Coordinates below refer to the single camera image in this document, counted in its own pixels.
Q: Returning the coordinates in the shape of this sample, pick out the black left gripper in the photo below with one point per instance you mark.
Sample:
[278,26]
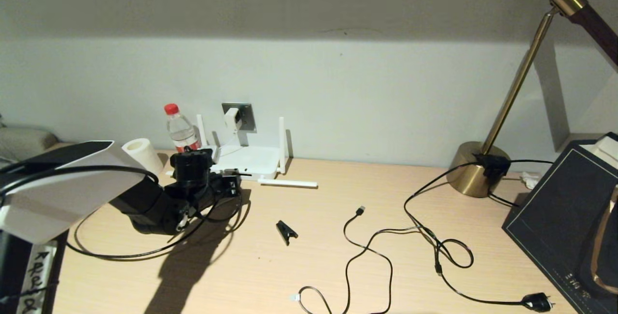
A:
[219,191]

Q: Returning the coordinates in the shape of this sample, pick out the white power adapter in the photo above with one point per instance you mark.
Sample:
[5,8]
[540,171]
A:
[232,120]

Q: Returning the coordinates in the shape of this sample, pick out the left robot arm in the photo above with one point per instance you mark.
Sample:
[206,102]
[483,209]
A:
[58,198]

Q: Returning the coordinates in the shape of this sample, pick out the white router with antennas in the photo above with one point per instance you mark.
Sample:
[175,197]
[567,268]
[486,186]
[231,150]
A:
[251,159]

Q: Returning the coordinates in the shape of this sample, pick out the clear bottle red cap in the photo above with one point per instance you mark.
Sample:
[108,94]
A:
[181,130]

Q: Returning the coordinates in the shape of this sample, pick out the black clip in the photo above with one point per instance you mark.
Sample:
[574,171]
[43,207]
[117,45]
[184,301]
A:
[286,230]

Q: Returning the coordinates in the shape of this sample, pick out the grey cushion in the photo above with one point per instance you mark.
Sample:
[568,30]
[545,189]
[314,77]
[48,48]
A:
[24,137]

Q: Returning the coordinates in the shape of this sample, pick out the brass desk lamp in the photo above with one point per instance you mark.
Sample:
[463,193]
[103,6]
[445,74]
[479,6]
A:
[475,174]

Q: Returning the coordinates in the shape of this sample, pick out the black block on lamp base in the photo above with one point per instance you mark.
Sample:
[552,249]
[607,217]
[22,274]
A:
[493,165]

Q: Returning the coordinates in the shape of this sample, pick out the white box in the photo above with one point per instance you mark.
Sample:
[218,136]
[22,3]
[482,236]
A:
[606,152]

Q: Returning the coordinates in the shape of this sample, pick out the grey wall socket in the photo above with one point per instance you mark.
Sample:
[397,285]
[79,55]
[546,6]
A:
[247,115]

